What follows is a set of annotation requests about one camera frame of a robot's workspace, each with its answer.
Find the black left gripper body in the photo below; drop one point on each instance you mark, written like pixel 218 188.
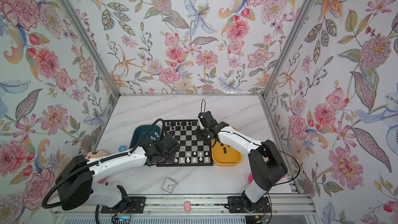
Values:
pixel 169 158

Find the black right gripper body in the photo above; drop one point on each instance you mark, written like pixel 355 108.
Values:
pixel 202 135

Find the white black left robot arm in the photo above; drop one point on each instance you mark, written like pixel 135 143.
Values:
pixel 79 183

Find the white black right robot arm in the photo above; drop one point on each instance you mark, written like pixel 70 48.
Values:
pixel 266 163

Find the black white chess board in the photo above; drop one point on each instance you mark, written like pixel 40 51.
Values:
pixel 194 152

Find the yellow plastic tray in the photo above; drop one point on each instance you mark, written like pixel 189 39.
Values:
pixel 224 155

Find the small white square clock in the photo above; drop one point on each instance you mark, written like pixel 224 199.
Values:
pixel 169 185

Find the small pink toy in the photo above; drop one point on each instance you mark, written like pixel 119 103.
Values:
pixel 187 206

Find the pink faced plush doll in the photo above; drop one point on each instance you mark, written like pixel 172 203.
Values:
pixel 95 154

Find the green pink owl plush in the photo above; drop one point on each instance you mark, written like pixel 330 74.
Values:
pixel 250 178

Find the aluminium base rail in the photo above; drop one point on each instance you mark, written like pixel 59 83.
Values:
pixel 159 205

